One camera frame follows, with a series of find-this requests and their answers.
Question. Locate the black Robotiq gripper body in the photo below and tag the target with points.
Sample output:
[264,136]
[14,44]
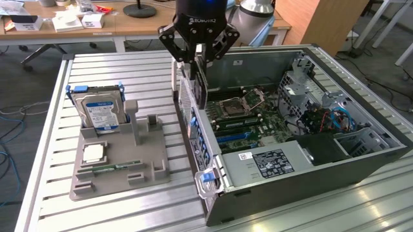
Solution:
[200,14]

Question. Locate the black low-profile graphics card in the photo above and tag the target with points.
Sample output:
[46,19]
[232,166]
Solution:
[200,91]

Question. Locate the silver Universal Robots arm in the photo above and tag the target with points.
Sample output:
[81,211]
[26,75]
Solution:
[252,24]

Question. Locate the black round lamp base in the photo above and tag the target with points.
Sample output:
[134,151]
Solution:
[141,12]

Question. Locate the metal socket cover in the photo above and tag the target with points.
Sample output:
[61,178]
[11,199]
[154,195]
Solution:
[255,94]

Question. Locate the red packet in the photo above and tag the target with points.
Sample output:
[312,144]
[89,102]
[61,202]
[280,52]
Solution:
[105,9]

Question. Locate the small white labelled box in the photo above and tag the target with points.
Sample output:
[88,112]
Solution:
[92,21]

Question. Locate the CPU socket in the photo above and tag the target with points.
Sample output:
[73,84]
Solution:
[232,108]

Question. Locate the perforated silver drive cage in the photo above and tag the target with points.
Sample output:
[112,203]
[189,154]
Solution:
[300,94]

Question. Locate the RAM stick with white label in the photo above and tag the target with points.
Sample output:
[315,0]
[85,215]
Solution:
[239,122]

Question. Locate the white box with round roll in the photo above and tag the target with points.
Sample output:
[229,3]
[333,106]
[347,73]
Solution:
[66,23]

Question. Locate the wooden cabinet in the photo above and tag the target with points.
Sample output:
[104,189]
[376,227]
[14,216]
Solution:
[343,24]

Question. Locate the hard disk with blue caddy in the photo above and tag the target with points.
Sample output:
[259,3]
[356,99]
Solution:
[100,113]

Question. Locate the tape roll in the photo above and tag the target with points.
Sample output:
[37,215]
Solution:
[63,2]

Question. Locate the blue expansion slot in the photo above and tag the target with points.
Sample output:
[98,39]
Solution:
[235,137]

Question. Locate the grey cup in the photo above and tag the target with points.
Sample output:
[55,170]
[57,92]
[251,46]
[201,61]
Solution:
[47,3]

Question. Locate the black office chair base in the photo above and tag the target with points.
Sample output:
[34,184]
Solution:
[37,53]

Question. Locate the white box with black lid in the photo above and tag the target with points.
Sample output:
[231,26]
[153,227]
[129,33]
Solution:
[29,25]

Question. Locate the grey plastic parts rack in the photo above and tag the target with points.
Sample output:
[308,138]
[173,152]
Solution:
[122,154]

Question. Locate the silver CPU chip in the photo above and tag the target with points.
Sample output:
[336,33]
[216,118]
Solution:
[94,153]

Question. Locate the black plastic air shroud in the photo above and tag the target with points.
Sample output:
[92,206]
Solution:
[323,149]

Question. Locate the grey power supply unit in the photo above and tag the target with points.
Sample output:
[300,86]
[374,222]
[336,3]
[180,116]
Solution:
[243,174]

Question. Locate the green RAM stick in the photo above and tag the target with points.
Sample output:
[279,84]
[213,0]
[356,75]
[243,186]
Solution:
[110,166]

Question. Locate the blue case latch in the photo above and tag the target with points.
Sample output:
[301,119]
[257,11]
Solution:
[206,177]

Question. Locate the silver disk bay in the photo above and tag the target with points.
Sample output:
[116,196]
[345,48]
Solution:
[362,142]

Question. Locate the dark grey open PC case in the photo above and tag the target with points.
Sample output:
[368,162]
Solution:
[291,193]

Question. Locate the wooden desk with white frame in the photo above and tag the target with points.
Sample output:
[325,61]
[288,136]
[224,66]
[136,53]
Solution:
[39,35]

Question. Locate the white table frame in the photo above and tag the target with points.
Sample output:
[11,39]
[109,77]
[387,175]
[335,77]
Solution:
[368,31]

